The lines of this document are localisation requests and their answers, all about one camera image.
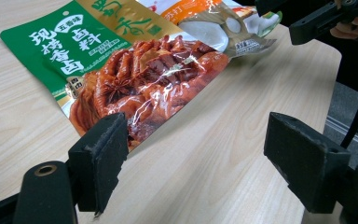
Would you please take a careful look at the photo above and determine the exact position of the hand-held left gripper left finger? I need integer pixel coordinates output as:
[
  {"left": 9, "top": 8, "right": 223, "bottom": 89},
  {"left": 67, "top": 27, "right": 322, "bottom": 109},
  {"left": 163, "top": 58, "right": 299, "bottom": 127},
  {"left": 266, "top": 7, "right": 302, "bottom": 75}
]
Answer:
[{"left": 67, "top": 111, "right": 131, "bottom": 217}]

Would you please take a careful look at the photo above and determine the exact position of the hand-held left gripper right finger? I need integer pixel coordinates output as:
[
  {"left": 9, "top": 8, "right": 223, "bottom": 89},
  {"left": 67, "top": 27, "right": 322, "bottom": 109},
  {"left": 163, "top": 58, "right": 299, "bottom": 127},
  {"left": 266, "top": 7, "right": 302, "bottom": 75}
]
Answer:
[{"left": 263, "top": 111, "right": 352, "bottom": 215}]

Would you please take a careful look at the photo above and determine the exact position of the white and green snack packet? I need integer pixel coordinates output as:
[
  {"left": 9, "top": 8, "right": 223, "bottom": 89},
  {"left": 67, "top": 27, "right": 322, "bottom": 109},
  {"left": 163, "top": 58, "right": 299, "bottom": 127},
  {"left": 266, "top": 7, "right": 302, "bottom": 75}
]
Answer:
[{"left": 135, "top": 0, "right": 284, "bottom": 59}]

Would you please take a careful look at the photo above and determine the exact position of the green braised food seasoning packet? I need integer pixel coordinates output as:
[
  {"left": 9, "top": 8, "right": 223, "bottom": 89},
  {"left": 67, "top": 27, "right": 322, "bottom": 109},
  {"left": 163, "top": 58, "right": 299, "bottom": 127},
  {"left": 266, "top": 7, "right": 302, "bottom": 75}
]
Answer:
[{"left": 0, "top": 0, "right": 231, "bottom": 154}]

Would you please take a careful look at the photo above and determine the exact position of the metal floor rail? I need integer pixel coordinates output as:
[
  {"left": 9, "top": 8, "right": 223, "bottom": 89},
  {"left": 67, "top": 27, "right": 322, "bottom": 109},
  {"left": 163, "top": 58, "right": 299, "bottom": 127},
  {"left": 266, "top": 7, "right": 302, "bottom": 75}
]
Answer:
[{"left": 324, "top": 115, "right": 358, "bottom": 154}]

